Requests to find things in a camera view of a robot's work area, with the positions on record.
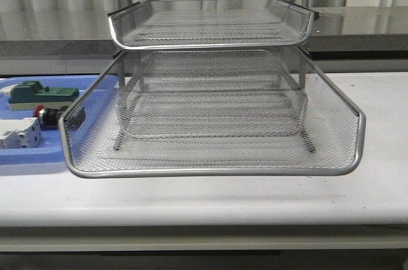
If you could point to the red emergency stop button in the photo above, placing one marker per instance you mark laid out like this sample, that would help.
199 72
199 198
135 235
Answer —
49 117

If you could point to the bottom mesh tray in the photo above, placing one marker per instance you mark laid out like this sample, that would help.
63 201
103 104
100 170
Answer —
211 94

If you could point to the mesh tray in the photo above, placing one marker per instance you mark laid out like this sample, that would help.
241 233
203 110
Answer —
188 24
337 123
211 94

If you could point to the middle mesh tray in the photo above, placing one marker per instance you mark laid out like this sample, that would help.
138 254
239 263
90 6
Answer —
337 123

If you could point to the top mesh tray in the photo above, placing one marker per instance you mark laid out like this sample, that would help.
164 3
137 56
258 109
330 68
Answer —
188 24

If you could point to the blue plastic tray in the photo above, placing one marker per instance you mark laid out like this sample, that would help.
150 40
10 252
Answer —
49 148

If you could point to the grey stone counter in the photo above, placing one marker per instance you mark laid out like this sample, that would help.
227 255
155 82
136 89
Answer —
344 40

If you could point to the green and beige terminal block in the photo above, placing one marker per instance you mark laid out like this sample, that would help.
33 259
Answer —
29 94

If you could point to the white circuit breaker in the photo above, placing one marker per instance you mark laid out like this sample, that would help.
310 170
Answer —
20 133

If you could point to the grey metal rack frame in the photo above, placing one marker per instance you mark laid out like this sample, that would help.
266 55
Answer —
218 151

